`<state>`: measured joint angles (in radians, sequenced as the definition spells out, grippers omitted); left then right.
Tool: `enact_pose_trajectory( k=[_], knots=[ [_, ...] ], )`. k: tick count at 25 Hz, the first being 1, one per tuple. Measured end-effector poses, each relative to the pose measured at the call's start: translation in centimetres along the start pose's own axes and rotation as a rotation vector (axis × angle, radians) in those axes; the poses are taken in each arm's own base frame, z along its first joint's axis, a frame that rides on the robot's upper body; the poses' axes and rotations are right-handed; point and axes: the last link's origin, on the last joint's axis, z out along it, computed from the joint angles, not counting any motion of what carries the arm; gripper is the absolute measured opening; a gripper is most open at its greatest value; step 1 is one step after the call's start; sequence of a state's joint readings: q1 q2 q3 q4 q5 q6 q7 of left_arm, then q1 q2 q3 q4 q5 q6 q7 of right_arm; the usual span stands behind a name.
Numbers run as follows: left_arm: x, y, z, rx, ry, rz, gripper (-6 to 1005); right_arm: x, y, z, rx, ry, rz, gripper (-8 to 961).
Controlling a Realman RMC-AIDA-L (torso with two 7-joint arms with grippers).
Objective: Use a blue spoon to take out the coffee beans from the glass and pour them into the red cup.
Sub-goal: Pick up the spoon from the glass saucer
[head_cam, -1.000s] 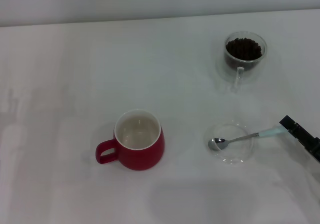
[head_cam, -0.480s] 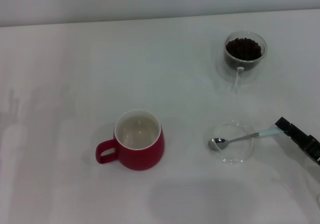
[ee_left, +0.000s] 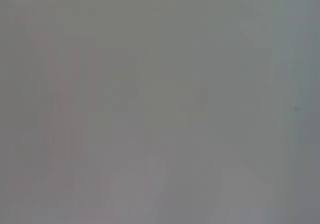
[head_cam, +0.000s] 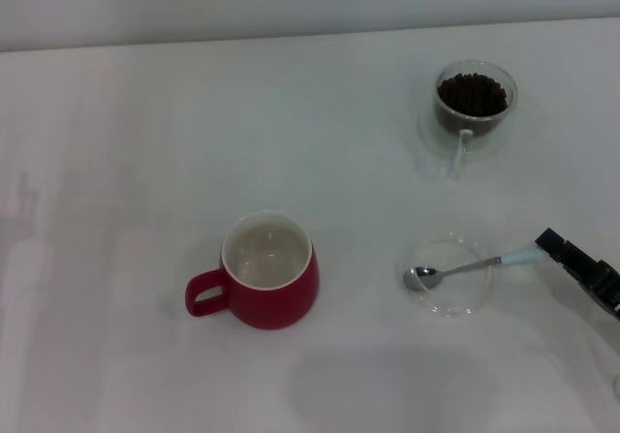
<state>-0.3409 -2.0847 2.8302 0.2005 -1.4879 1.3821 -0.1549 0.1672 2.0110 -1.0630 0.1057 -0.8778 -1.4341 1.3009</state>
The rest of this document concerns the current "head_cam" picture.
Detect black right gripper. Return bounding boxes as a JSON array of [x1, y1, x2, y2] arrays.
[[534, 227, 620, 321]]

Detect metal spoon with blue handle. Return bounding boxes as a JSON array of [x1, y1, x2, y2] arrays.
[[402, 244, 547, 293]]

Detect red ceramic mug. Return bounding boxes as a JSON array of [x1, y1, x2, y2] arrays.
[[184, 209, 321, 331]]

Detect dark coffee beans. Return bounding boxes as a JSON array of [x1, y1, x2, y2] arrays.
[[435, 72, 510, 137]]

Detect clear glass saucer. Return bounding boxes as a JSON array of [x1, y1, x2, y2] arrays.
[[396, 232, 499, 321]]

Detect clear glass cup with handle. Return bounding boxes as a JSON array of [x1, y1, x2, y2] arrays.
[[432, 59, 519, 182]]

